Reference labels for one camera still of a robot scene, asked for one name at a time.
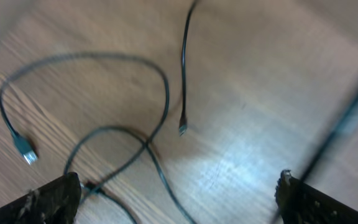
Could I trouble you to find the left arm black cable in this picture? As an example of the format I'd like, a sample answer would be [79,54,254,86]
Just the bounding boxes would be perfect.
[270,62,358,224]

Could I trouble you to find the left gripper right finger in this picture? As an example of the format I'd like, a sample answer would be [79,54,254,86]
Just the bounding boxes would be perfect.
[275,170,358,224]

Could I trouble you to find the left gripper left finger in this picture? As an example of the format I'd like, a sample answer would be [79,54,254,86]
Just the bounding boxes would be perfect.
[0,172,81,224]

